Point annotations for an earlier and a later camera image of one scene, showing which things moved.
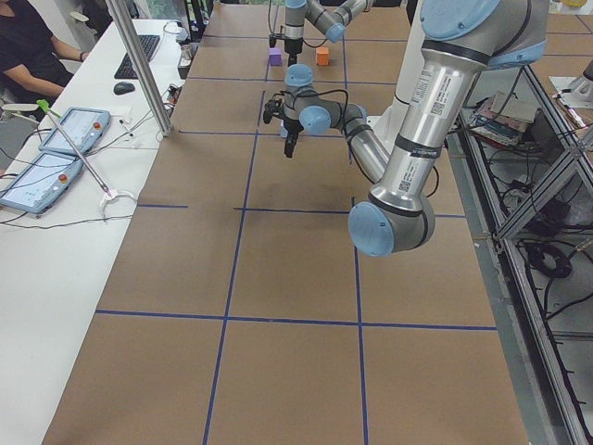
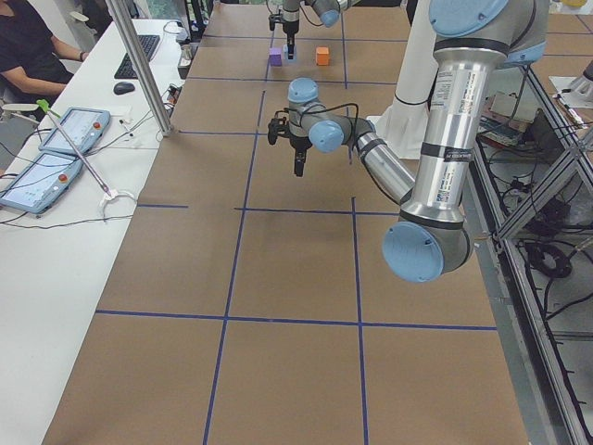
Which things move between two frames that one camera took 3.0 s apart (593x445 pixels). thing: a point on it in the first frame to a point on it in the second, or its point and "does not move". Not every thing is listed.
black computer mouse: (123, 87) does not move
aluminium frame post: (140, 67) does not move
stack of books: (503, 118) does not move
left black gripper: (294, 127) to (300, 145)
